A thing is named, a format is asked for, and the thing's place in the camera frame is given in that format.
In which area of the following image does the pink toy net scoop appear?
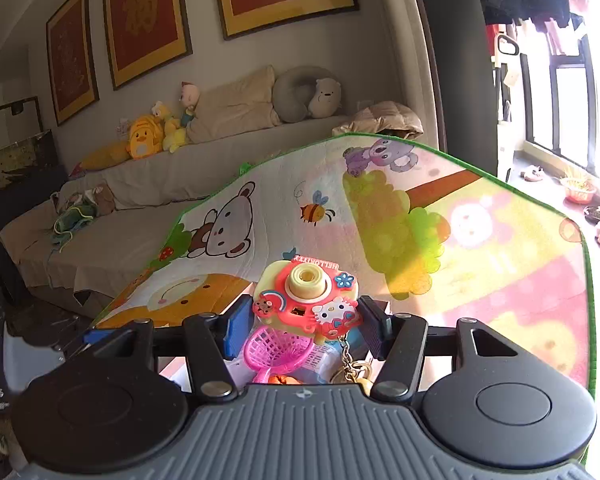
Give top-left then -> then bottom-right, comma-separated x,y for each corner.
242,326 -> 314,384

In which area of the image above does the toy camera hello kitty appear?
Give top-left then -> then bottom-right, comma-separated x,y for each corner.
252,256 -> 362,344

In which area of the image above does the red black keychain toy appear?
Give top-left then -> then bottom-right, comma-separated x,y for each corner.
329,336 -> 373,389

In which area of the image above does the blue tissue packet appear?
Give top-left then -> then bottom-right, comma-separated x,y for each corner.
225,344 -> 341,388

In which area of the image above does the orange toy piece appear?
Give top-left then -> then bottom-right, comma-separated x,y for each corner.
268,375 -> 301,386

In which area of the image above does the colourful cartoon play mat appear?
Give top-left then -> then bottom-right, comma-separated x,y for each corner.
92,131 -> 596,466

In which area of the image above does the beige covered sofa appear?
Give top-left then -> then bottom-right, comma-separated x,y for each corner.
0,116 -> 344,318

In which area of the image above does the yellow small plush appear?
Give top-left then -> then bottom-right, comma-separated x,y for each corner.
151,101 -> 187,154

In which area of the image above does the yellow long cushion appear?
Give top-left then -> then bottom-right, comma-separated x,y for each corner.
76,141 -> 131,171

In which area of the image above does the yellow duck plush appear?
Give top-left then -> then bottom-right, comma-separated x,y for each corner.
126,114 -> 164,160

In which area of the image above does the beige pillow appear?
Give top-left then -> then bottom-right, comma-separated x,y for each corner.
186,65 -> 282,144

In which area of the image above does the small doll plush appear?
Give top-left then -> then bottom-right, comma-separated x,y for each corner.
180,81 -> 200,128

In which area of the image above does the bear plush on pillow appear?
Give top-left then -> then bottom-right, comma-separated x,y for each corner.
308,78 -> 342,119

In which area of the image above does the grey neck pillow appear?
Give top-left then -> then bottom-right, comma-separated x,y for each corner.
272,66 -> 340,124

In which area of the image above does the fish tank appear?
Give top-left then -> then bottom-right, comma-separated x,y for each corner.
0,96 -> 58,190

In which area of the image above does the red framed picture left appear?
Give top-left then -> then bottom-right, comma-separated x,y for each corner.
45,0 -> 99,126

